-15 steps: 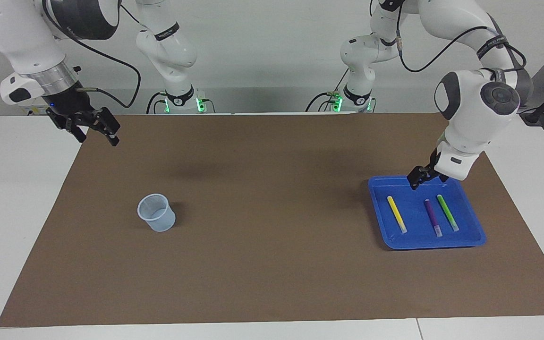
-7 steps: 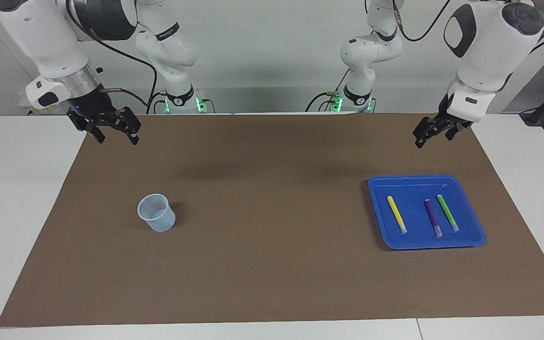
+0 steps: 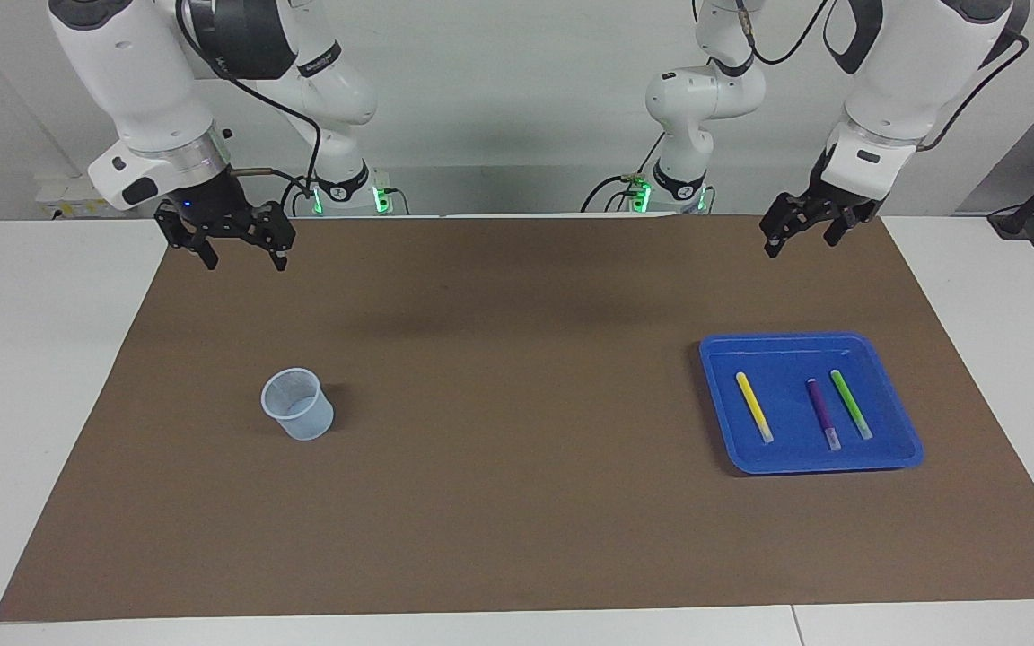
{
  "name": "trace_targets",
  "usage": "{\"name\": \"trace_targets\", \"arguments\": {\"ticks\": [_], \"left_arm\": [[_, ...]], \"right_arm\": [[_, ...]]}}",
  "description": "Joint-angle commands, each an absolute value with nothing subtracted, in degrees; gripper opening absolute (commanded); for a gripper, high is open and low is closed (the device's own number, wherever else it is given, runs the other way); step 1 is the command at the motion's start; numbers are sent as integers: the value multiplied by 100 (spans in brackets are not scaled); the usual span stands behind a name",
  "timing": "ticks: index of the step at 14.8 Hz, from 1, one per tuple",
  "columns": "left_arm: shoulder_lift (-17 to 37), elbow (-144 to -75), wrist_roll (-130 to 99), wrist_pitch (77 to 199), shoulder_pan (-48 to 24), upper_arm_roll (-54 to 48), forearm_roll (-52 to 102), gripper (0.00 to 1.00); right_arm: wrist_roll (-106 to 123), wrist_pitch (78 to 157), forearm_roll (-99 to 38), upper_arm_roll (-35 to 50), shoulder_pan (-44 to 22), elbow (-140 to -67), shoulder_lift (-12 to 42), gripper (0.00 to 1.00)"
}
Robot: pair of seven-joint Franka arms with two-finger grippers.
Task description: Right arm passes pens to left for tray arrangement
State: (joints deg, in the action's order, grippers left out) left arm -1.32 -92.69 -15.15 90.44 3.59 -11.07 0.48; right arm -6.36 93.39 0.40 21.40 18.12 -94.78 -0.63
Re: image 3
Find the blue plastic tray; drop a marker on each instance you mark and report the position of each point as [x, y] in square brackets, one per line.
[786, 449]

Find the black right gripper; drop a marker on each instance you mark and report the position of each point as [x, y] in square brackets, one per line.
[207, 202]

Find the green pen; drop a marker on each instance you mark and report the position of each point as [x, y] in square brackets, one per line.
[851, 404]

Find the yellow pen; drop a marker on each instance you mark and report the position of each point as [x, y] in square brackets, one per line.
[754, 406]

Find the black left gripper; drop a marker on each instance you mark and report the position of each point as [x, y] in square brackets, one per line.
[840, 199]

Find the brown table mat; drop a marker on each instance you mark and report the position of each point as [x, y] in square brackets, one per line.
[517, 502]

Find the purple pen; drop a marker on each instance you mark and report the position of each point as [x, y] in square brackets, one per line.
[823, 413]

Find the translucent plastic cup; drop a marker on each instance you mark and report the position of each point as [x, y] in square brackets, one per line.
[306, 426]

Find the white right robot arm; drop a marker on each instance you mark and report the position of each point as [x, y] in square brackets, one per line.
[149, 90]

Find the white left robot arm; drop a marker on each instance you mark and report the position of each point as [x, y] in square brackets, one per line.
[894, 81]

